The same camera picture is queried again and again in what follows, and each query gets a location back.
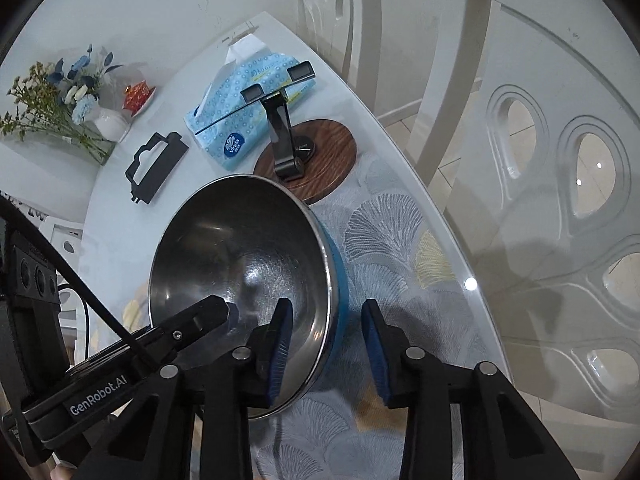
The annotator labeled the red lidded cup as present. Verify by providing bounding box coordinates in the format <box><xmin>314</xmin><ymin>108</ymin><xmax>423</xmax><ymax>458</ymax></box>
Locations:
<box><xmin>122</xmin><ymin>80</ymin><xmax>156</xmax><ymax>117</ymax></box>

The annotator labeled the white chair left near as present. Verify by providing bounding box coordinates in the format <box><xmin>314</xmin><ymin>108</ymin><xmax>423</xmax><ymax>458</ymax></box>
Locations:
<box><xmin>38</xmin><ymin>219</ymin><xmax>91</xmax><ymax>361</ymax></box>

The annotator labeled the blue tissue pack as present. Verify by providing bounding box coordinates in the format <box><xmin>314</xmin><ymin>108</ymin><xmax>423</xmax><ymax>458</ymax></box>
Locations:
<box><xmin>183</xmin><ymin>34</ymin><xmax>314</xmax><ymax>171</ymax></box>

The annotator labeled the white chair near right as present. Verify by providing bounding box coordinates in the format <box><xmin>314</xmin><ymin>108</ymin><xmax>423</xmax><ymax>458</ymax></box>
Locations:
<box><xmin>407</xmin><ymin>0</ymin><xmax>639</xmax><ymax>424</ymax></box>

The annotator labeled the white chair far right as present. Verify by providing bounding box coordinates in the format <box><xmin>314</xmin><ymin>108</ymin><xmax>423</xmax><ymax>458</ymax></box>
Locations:
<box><xmin>296</xmin><ymin>0</ymin><xmax>382</xmax><ymax>108</ymax></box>

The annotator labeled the white chair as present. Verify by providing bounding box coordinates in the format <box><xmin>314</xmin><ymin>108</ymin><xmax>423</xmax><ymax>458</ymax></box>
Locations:
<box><xmin>38</xmin><ymin>219</ymin><xmax>91</xmax><ymax>361</ymax></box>
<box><xmin>407</xmin><ymin>0</ymin><xmax>639</xmax><ymax>424</ymax></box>
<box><xmin>296</xmin><ymin>0</ymin><xmax>382</xmax><ymax>108</ymax></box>

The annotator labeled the white flower vase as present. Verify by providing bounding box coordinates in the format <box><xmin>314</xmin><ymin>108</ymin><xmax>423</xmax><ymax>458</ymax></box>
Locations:
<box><xmin>92</xmin><ymin>108</ymin><xmax>130</xmax><ymax>143</ymax></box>

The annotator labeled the scallop pattern table mat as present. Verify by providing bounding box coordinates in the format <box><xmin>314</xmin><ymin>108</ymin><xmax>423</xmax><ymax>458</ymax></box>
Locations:
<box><xmin>119</xmin><ymin>148</ymin><xmax>507</xmax><ymax>480</ymax></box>

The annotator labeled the blue steel bowl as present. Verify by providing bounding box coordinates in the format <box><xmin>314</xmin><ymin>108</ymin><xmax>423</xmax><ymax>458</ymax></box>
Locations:
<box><xmin>149</xmin><ymin>174</ymin><xmax>348</xmax><ymax>420</ymax></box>

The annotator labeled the glass vase with stems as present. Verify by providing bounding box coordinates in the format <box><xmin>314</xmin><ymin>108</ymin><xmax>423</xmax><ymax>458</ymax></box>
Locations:
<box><xmin>1</xmin><ymin>47</ymin><xmax>119</xmax><ymax>165</ymax></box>

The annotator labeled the black phone stand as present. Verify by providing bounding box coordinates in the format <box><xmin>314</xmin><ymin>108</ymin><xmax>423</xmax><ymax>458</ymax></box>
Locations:
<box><xmin>241</xmin><ymin>61</ymin><xmax>316</xmax><ymax>181</ymax></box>

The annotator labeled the round wooden coaster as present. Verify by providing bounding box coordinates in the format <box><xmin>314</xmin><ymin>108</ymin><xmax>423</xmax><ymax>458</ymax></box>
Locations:
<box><xmin>254</xmin><ymin>119</ymin><xmax>357</xmax><ymax>205</ymax></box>

